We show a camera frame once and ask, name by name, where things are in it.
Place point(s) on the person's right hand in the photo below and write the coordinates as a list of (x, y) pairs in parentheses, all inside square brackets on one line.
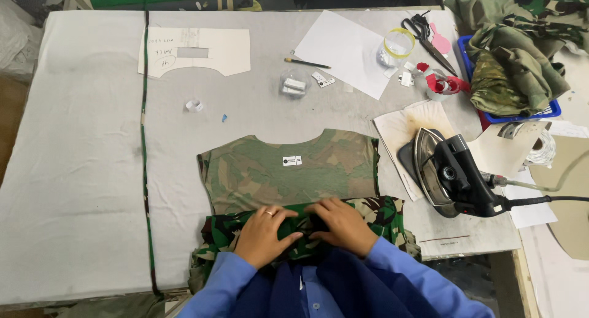
[(347, 228)]

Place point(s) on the roll of white labels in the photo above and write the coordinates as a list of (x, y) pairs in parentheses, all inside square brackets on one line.
[(545, 150)]

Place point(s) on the black scissors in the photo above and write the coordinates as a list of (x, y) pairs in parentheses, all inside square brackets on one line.
[(430, 46)]

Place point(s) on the small white tag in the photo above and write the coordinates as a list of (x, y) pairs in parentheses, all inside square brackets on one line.
[(326, 82), (406, 79), (318, 76), (409, 66)]

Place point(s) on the camouflage shirt panel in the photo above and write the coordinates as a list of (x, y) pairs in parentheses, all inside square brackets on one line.
[(257, 175)]

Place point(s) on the brown cardboard sheet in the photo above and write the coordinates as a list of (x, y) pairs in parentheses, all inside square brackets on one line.
[(573, 226)]

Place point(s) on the pink paper tag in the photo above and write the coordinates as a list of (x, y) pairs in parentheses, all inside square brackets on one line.
[(441, 43)]

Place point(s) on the person's left hand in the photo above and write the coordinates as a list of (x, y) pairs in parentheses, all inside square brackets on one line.
[(262, 237)]

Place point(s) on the dark pencil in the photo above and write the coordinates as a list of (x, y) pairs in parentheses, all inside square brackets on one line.
[(308, 63)]

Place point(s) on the small white paper sheet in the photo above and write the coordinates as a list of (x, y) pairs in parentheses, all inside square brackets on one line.
[(529, 214)]

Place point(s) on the yellow-rimmed clear plastic cup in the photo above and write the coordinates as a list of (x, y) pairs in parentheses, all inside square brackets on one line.
[(398, 44)]

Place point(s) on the blue plastic basket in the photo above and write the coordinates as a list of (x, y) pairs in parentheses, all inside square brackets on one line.
[(520, 117)]

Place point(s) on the white labels bundle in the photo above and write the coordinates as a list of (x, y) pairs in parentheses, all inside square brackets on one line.
[(294, 85)]

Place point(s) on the white paper loop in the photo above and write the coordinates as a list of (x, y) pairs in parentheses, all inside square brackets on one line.
[(194, 106)]

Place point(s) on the black steam iron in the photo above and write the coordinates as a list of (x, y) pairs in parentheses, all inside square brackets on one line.
[(455, 171)]

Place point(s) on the long camouflage fabric strip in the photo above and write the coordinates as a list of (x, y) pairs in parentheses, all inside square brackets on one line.
[(144, 138)]

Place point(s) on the white plastic bag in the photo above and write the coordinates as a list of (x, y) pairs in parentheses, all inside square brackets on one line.
[(16, 37)]

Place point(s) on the heap of camouflage clothes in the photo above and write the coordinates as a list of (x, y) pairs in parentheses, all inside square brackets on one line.
[(515, 56)]

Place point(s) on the metal clip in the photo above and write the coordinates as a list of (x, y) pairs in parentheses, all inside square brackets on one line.
[(508, 130)]

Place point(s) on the white size label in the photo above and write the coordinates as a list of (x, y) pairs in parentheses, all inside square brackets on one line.
[(292, 160)]

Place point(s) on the beige cardboard piece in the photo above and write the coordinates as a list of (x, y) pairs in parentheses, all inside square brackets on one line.
[(492, 154)]

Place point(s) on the scorched white paper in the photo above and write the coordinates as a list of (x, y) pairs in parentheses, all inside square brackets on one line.
[(395, 129)]

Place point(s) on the red and white ribbon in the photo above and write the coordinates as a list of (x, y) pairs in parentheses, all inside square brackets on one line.
[(444, 85)]

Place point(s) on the beige cardboard pattern template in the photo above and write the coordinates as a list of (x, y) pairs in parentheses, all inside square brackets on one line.
[(225, 56)]

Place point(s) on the large white paper sheet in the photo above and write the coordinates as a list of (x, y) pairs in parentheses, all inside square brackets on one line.
[(340, 51)]

